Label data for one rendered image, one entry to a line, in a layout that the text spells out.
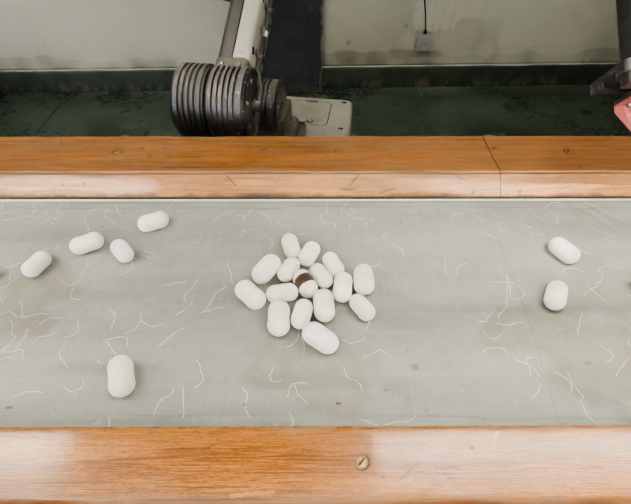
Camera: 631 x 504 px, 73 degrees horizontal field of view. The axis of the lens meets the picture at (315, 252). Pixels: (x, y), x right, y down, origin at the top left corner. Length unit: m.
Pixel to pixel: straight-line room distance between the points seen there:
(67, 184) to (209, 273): 0.25
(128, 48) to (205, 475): 2.45
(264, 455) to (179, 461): 0.06
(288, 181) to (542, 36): 2.34
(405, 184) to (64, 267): 0.41
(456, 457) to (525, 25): 2.51
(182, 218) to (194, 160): 0.09
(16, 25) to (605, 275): 2.71
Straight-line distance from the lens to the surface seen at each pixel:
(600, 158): 0.70
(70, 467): 0.38
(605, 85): 0.62
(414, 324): 0.44
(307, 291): 0.43
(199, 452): 0.35
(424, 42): 2.53
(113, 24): 2.63
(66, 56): 2.79
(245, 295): 0.43
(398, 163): 0.59
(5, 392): 0.47
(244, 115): 0.74
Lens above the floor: 1.09
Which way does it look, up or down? 46 degrees down
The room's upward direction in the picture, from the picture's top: straight up
